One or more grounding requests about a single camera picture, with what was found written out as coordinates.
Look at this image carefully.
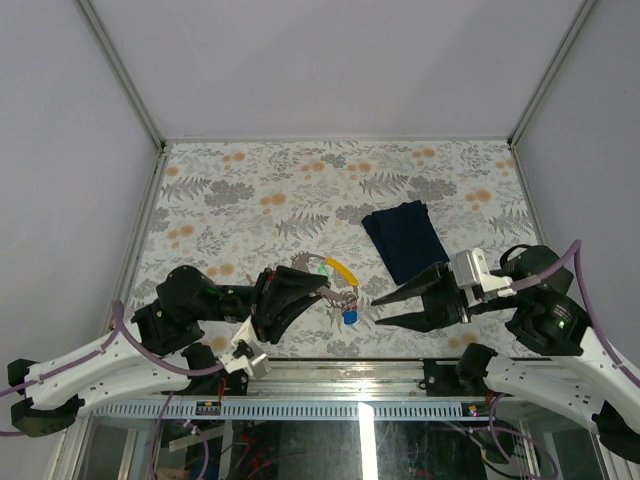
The dark blue folded cloth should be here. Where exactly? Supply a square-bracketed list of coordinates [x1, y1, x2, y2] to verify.
[361, 200, 449, 285]

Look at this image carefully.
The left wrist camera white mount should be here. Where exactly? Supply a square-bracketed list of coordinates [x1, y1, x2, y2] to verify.
[218, 319, 271, 380]

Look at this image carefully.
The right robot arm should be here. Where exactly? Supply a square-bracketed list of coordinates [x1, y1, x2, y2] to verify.
[375, 241, 639, 463]

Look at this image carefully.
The metal keyring with yellow handle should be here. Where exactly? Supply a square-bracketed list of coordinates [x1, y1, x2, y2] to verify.
[291, 251, 360, 327]

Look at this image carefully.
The slotted grey cable duct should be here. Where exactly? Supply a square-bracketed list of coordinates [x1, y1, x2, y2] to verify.
[94, 397, 465, 421]

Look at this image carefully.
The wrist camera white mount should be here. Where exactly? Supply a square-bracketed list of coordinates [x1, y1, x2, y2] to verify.
[218, 319, 271, 380]
[450, 248, 516, 307]

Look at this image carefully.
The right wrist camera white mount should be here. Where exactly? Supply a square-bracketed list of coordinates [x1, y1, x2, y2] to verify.
[450, 248, 516, 307]

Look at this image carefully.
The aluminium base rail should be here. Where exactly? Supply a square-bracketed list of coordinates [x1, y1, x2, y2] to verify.
[79, 357, 506, 399]

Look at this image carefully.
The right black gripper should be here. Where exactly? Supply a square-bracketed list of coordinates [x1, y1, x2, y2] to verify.
[368, 258, 523, 331]

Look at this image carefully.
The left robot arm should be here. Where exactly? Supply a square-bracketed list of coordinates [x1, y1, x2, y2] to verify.
[7, 265, 330, 438]

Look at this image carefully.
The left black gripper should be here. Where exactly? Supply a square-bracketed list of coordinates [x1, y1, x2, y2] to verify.
[195, 269, 333, 346]

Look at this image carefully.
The green key tag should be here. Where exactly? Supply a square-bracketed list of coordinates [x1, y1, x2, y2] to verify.
[317, 265, 333, 281]

